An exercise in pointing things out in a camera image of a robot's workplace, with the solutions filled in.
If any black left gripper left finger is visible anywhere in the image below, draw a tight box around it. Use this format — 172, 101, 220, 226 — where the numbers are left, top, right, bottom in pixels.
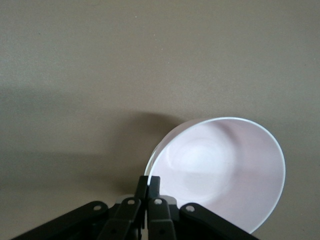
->
9, 175, 150, 240

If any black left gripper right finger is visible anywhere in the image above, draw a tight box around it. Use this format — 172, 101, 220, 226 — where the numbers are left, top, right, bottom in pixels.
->
147, 175, 261, 240

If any white bowl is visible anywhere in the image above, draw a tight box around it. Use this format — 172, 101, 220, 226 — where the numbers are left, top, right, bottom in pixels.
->
144, 143, 163, 187

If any pale pink bowl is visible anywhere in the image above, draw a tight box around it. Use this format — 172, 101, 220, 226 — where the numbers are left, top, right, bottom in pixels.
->
147, 116, 287, 235

